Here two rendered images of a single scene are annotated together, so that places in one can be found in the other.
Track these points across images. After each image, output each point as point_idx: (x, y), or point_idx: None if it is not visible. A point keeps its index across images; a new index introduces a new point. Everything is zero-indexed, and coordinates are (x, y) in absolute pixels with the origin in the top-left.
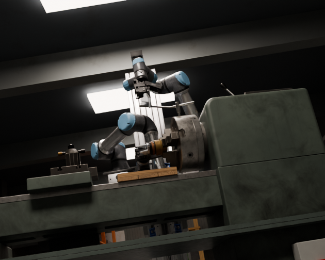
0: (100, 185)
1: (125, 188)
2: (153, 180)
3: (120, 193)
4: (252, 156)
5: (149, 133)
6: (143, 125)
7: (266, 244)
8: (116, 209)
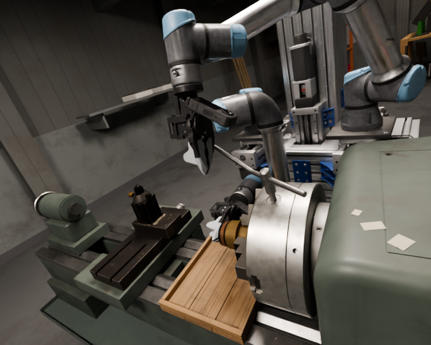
0: (147, 300)
1: (174, 315)
2: None
3: (171, 318)
4: None
5: (263, 131)
6: (247, 122)
7: None
8: (172, 328)
